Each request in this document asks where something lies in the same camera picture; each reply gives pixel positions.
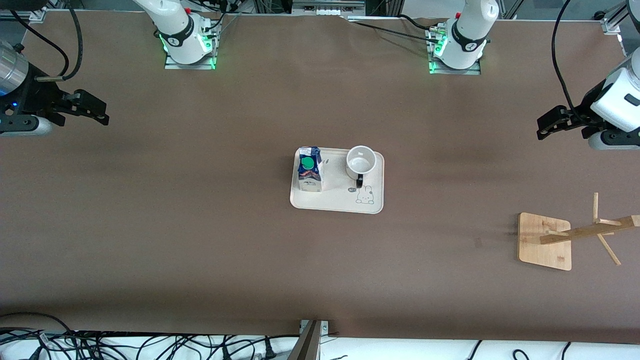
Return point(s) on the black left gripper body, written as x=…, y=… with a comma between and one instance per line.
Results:
x=589, y=102

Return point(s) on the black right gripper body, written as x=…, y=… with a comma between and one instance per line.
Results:
x=35, y=95

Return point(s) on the blue white milk carton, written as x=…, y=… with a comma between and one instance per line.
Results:
x=310, y=175

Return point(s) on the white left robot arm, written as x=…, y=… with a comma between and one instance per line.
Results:
x=470, y=30

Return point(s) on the wooden cup rack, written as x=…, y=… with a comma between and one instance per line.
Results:
x=542, y=245

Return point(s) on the aluminium profile bar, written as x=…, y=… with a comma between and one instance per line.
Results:
x=612, y=22

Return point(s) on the cream tray rabbit print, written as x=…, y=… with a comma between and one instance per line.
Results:
x=340, y=200

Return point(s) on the grey metal box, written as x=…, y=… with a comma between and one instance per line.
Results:
x=327, y=7

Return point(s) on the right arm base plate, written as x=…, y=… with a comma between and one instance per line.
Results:
x=190, y=66

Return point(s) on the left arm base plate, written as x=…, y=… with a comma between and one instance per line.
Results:
x=455, y=71

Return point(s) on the aluminium frame post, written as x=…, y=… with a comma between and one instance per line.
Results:
x=307, y=345

